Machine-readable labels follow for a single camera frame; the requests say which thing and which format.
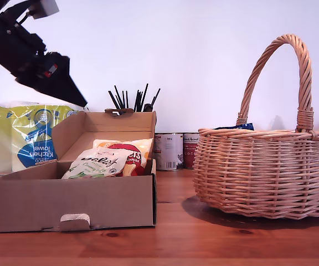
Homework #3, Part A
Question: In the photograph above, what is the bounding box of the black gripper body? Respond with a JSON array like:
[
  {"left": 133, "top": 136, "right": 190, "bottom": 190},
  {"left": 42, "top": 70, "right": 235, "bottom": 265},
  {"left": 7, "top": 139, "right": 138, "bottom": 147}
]
[{"left": 0, "top": 13, "right": 48, "bottom": 81}]

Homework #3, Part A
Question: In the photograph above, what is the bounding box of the white Galaxy truffle egg bag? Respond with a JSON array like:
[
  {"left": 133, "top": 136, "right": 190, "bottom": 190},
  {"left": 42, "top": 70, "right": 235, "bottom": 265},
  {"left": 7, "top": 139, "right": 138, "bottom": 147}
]
[{"left": 61, "top": 147, "right": 129, "bottom": 180}]

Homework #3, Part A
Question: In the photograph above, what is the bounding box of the red Maltesers bunnies bag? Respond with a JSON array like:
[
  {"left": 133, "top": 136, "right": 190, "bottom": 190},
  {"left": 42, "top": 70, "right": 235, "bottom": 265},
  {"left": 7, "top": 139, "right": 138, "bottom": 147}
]
[{"left": 92, "top": 137, "right": 154, "bottom": 177}]

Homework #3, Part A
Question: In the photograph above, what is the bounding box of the brown cardboard box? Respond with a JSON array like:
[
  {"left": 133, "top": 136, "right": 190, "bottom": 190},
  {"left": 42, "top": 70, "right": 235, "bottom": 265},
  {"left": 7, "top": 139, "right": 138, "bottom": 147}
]
[{"left": 0, "top": 108, "right": 157, "bottom": 233}]

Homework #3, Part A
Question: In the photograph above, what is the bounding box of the woven wicker basket with handle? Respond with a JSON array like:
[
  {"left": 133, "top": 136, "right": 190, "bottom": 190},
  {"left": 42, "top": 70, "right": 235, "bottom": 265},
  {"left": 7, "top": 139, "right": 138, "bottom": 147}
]
[{"left": 193, "top": 33, "right": 319, "bottom": 219}]

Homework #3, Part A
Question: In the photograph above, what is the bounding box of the kitchen towel roll pack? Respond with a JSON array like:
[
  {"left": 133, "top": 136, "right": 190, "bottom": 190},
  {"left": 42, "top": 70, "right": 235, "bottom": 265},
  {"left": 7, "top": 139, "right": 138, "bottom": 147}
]
[{"left": 0, "top": 101, "right": 88, "bottom": 174}]

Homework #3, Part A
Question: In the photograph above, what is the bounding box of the white labelled tin can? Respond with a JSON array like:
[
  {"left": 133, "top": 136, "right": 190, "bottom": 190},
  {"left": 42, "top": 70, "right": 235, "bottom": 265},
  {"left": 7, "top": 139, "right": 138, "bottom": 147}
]
[{"left": 153, "top": 133, "right": 184, "bottom": 171}]

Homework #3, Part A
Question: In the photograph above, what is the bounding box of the red labelled tin can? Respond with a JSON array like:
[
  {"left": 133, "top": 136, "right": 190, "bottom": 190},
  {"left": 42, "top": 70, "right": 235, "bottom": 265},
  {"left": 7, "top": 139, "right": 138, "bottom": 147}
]
[{"left": 183, "top": 133, "right": 200, "bottom": 170}]

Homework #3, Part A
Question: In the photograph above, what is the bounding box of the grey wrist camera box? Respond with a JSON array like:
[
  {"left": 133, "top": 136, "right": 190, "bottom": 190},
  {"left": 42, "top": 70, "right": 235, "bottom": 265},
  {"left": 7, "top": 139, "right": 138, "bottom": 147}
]
[{"left": 0, "top": 0, "right": 60, "bottom": 20}]

